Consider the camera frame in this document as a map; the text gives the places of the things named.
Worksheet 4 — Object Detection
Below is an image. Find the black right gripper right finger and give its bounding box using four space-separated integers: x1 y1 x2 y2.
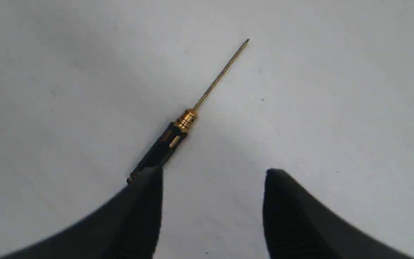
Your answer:
263 168 411 259

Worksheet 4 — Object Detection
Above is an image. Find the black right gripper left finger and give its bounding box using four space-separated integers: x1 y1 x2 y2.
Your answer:
1 167 163 259

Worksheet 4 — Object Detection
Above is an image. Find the black gold precision screwdriver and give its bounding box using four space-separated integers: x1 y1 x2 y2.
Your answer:
126 38 250 184

